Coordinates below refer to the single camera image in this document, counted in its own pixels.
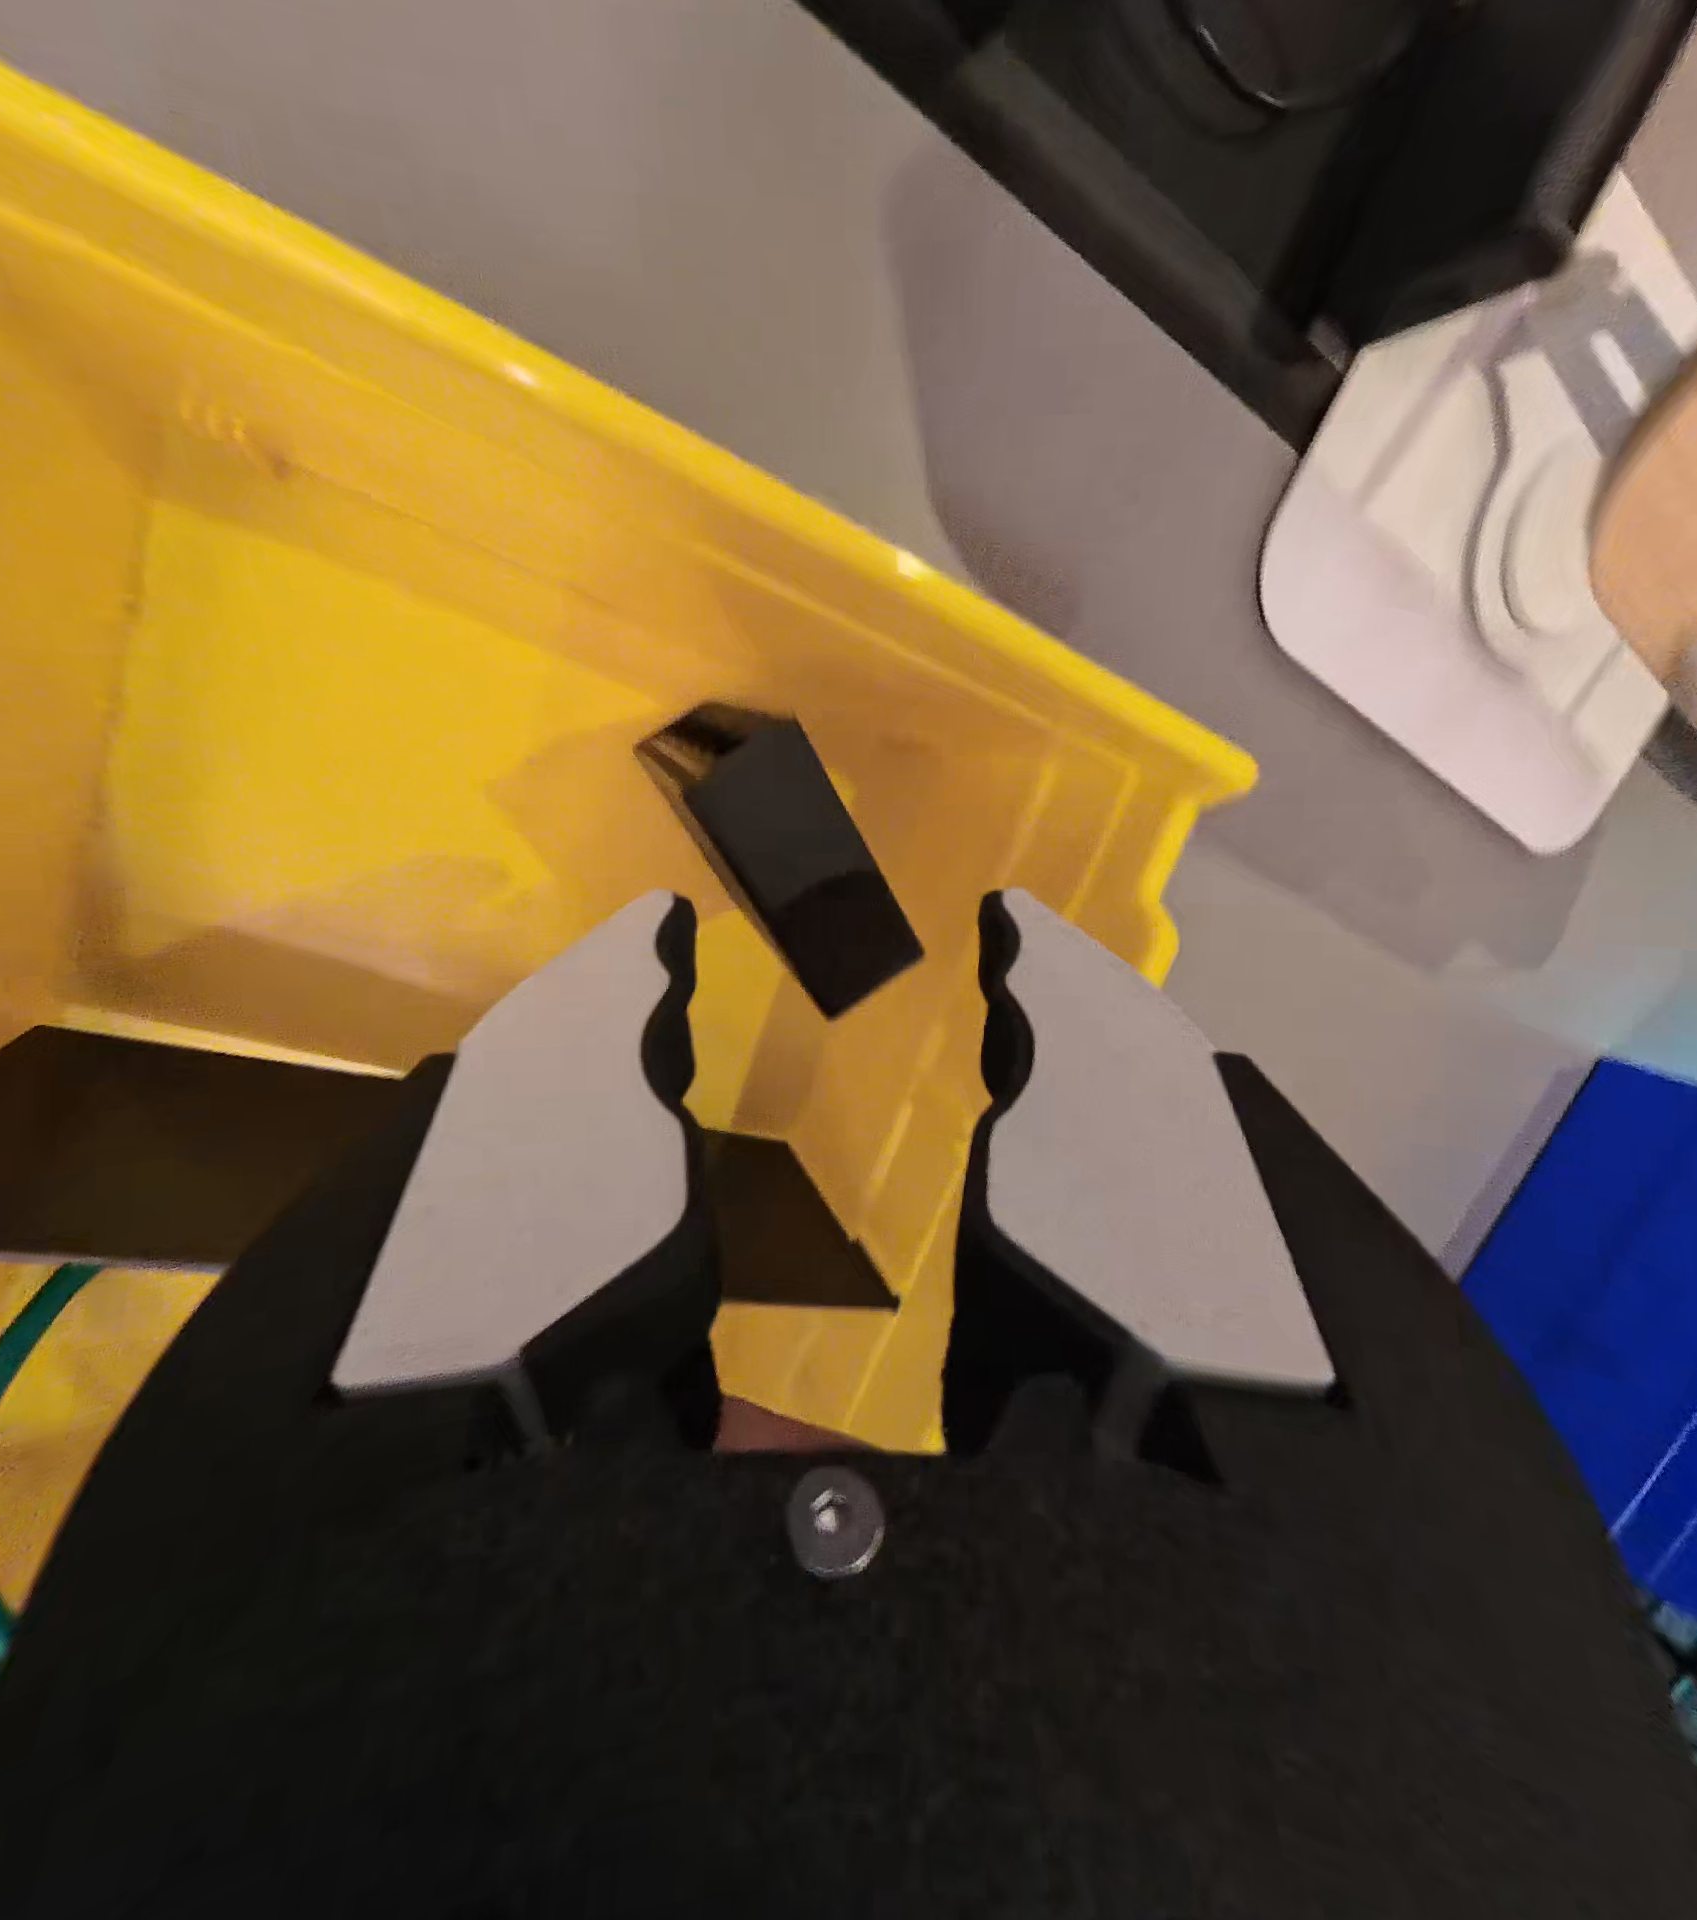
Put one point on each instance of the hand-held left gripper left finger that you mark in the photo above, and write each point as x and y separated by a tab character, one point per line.
520	1187

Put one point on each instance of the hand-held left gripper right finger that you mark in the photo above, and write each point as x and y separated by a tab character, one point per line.
1131	1187

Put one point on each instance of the black network switch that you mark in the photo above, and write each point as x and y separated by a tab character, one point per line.
790	853

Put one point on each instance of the yellow plastic bin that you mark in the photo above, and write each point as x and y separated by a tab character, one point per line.
337	675

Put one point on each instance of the black flat box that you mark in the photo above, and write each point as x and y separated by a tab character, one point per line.
112	1135

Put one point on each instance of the blue plastic bin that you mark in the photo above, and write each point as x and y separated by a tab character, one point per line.
1661	1293

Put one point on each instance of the white plastic tray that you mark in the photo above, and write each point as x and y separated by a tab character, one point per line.
1376	602

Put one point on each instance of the black device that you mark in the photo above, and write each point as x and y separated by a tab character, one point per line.
1163	226

